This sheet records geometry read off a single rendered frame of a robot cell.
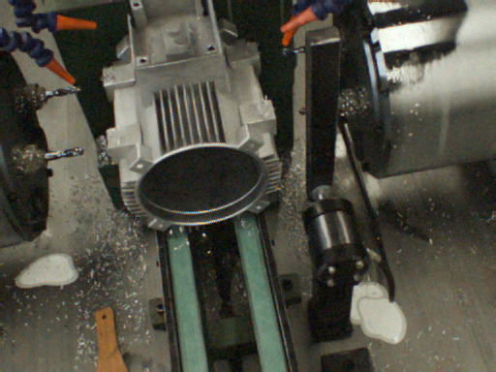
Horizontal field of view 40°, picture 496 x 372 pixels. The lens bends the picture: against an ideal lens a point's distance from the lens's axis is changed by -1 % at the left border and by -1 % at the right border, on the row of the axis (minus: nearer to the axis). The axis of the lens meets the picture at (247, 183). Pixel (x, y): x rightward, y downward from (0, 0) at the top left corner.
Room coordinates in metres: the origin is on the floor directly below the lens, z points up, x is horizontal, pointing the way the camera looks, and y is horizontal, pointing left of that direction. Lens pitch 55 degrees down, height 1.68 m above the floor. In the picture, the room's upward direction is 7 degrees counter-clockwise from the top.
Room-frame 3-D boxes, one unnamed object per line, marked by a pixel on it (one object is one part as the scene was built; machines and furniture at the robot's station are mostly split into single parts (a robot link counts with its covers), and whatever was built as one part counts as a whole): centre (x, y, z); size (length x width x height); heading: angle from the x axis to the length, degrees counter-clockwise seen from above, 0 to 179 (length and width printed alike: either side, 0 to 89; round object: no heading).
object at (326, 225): (0.56, -0.11, 0.92); 0.45 x 0.13 x 0.24; 4
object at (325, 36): (0.45, -0.08, 1.12); 0.04 x 0.03 x 0.26; 4
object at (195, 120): (0.57, 0.06, 1.02); 0.20 x 0.19 x 0.19; 4
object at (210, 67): (0.61, 0.06, 1.11); 0.12 x 0.11 x 0.07; 4
